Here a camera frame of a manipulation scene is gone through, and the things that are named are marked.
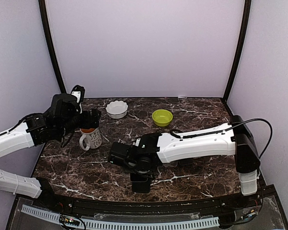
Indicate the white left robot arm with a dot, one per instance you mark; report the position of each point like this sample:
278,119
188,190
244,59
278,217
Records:
30,131

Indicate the black frame post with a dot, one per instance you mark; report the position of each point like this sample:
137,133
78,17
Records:
50,45
239,48

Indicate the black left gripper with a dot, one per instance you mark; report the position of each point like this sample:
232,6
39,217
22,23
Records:
87,123

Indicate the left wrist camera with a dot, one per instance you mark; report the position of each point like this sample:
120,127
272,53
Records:
78,91

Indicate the white fluted ceramic bowl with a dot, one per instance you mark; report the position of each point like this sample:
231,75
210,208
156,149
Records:
117,109

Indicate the black frame post left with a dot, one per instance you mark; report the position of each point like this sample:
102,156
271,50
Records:
50,45

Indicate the black front rail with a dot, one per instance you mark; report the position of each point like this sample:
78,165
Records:
212,206

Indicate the black phone with purple edge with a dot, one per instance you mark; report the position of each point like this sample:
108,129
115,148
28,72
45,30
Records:
185,162

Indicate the black frame post right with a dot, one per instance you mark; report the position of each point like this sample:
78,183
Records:
239,48

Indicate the black smartphone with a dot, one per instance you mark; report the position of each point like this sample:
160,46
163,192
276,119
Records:
140,183

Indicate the white patterned mug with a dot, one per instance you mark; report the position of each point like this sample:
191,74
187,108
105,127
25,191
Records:
90,139

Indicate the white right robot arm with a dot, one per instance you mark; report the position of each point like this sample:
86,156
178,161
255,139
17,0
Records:
228,139

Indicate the white slotted cable duct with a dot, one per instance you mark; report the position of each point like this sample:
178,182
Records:
74,223

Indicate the green plastic bowl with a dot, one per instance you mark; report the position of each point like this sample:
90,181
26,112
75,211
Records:
162,117

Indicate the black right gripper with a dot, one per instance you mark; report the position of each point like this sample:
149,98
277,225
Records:
151,171

